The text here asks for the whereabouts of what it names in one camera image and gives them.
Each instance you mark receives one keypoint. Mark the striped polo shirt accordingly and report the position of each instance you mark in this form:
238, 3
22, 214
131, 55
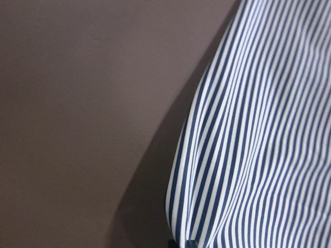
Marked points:
252, 164

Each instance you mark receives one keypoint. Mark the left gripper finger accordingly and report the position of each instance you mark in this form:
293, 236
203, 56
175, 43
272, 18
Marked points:
191, 244

